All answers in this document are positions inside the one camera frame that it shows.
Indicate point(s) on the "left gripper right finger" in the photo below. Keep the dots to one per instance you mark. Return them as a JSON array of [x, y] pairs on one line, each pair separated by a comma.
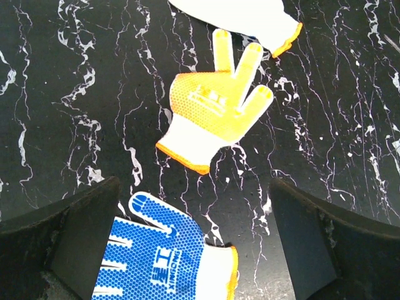
[[333, 253]]

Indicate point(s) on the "blue dotted glove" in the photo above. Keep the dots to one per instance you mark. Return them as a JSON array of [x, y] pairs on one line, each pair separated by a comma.
[[167, 258]]

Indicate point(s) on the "yellow coated glove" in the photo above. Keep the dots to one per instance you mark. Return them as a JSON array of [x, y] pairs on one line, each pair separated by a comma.
[[212, 110]]

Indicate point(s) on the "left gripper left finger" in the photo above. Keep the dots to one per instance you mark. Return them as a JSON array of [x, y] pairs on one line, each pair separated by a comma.
[[55, 252]]

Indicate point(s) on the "white glove orange cuff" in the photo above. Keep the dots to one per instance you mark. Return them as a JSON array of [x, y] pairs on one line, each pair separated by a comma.
[[264, 20]]

